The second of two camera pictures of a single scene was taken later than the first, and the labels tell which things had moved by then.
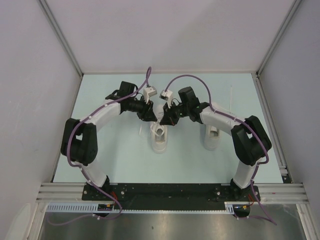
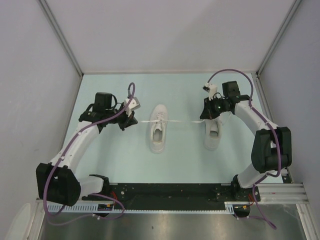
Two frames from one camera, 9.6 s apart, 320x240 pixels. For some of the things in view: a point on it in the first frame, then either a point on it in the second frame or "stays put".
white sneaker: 159,133 stays put
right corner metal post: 295,6 stays put
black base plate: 143,196 stays put
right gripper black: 168,118 -> 208,112
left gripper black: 147,113 -> 127,121
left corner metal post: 46,9 stays put
